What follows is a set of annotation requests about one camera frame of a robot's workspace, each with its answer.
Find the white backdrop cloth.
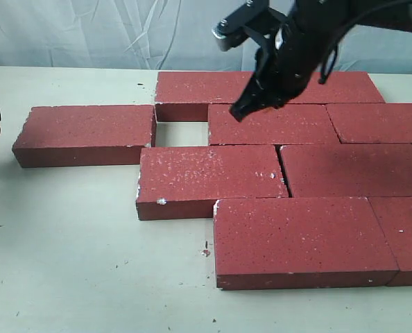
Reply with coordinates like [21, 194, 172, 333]
[0, 0, 412, 76]

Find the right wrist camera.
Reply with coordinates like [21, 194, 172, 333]
[212, 0, 286, 52]

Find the red brick back right base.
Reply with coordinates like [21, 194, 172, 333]
[290, 71, 385, 105]

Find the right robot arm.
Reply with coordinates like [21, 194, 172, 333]
[216, 1, 412, 121]

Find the red brick top back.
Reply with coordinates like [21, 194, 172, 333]
[12, 105, 156, 168]

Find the red brick base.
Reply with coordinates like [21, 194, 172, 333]
[290, 71, 385, 105]
[155, 71, 252, 122]

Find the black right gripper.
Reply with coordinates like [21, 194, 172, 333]
[230, 20, 331, 122]

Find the red brick back left base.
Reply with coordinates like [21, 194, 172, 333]
[155, 71, 252, 122]

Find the red brick middle row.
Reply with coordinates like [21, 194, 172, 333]
[280, 144, 412, 198]

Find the red brick right second row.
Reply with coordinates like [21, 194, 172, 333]
[327, 103, 412, 144]

